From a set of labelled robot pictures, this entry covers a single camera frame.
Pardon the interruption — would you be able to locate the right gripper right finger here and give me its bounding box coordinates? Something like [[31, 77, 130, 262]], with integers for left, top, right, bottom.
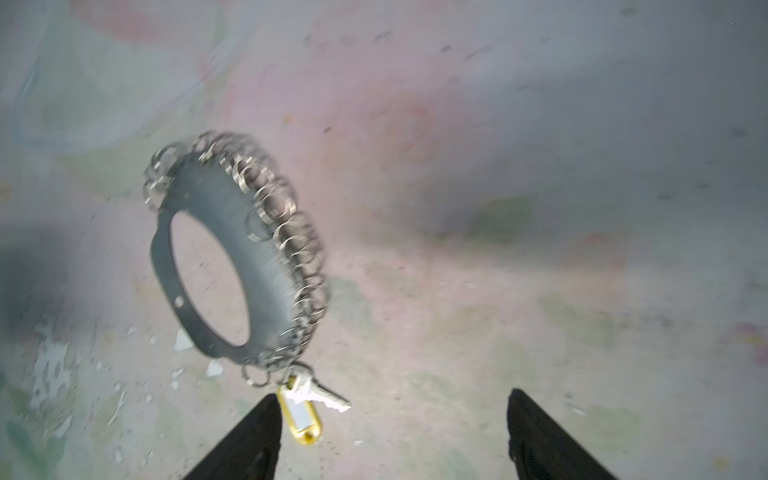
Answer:
[[506, 388, 616, 480]]

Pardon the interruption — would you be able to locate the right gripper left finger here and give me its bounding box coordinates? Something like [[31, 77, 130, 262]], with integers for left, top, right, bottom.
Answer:
[[183, 394, 282, 480]]

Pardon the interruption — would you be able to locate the yellow key tag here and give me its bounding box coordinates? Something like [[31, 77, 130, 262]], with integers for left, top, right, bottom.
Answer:
[[277, 374, 323, 446]]

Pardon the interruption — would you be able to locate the silver key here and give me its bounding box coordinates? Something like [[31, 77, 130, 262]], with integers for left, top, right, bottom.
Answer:
[[284, 364, 352, 412]]

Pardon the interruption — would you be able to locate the metal key organizer ring plate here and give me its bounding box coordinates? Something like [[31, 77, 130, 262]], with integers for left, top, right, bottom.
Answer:
[[142, 130, 330, 388]]

